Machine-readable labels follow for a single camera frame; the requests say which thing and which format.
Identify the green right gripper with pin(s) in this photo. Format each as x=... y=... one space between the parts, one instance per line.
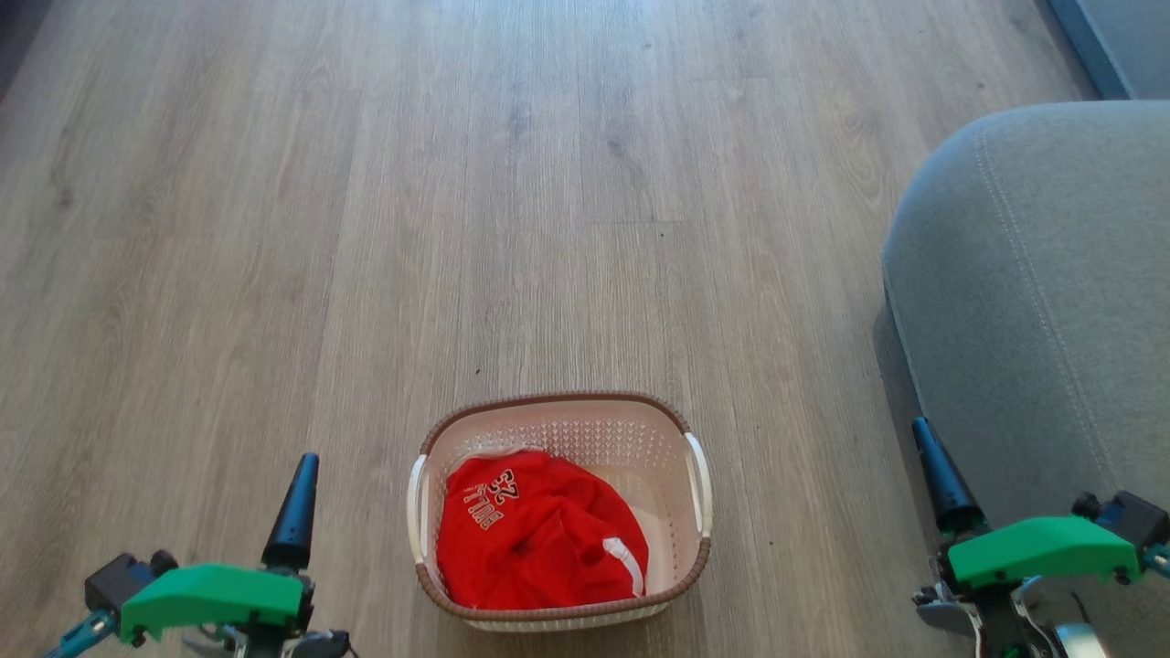
x=1042 y=548

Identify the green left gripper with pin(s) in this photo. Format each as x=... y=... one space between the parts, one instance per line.
x=215 y=592

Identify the red shirt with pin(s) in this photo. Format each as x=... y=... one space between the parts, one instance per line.
x=535 y=535

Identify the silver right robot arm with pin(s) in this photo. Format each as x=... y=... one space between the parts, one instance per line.
x=1060 y=626

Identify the grey fabric sofa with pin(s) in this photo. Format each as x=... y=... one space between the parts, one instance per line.
x=1033 y=311

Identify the white laundry basket brown rim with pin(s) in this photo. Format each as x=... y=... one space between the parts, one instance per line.
x=640 y=457

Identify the blue grey panel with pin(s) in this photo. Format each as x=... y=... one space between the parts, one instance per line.
x=1111 y=41

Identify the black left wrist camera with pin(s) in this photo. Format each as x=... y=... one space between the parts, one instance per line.
x=123 y=578

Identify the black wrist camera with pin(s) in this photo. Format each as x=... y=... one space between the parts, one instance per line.
x=123 y=578
x=1129 y=518

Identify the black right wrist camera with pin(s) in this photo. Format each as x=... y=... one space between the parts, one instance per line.
x=1129 y=518

